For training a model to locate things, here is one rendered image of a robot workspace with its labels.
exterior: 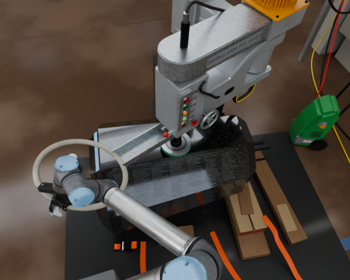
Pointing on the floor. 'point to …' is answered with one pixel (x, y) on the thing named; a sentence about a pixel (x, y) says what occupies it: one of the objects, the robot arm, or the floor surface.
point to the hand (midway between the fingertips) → (55, 210)
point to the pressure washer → (318, 120)
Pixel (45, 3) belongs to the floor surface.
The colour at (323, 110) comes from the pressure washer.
